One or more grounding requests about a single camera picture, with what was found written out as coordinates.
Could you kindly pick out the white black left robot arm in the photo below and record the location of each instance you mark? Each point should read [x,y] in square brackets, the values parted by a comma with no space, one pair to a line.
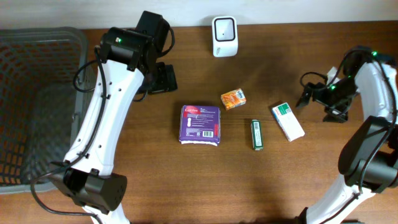
[129,64]

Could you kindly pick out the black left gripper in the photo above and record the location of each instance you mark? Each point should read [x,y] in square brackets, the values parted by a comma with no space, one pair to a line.
[166,79]

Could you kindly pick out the orange small box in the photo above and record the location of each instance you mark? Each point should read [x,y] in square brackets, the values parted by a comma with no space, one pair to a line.
[233,99]

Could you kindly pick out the grey plastic mesh basket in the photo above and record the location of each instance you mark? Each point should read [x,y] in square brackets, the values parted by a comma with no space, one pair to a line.
[43,100]

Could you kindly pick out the green gum pack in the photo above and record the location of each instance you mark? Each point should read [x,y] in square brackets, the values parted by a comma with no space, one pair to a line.
[256,131]

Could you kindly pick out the purple sanitary pad pack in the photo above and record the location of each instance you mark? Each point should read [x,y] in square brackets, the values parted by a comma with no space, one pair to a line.
[200,125]

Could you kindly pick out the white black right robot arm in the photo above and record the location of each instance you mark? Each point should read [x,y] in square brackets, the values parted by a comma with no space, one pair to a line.
[367,163]

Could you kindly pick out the white green medicine box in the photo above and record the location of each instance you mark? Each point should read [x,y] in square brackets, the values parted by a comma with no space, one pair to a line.
[288,122]

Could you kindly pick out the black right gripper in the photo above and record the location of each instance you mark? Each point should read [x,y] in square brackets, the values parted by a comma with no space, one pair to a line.
[315,94]

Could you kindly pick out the white barcode scanner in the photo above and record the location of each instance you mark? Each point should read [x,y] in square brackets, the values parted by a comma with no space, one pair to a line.
[225,36]

